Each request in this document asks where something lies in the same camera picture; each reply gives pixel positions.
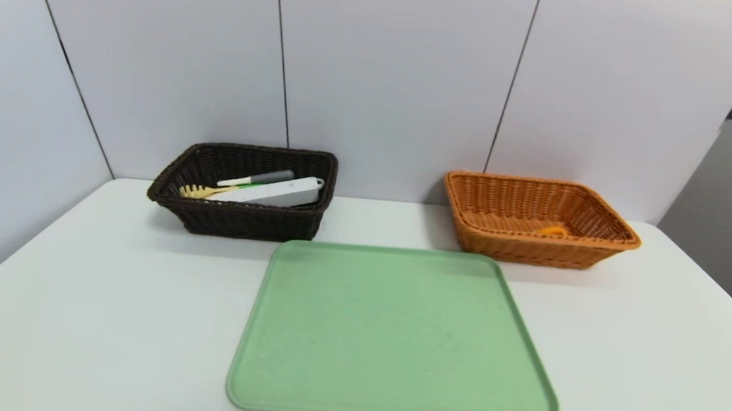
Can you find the white power strip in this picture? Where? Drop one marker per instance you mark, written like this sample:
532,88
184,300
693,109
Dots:
281,193

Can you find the round bun with orange topping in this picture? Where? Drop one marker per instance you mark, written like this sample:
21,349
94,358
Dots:
552,231

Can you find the dark brown wicker basket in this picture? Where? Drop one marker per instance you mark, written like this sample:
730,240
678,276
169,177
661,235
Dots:
245,220

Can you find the orange wicker basket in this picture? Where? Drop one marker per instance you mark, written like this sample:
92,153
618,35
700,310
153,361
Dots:
534,250

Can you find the light green plastic tray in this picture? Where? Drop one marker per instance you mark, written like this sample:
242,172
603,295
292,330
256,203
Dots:
394,340

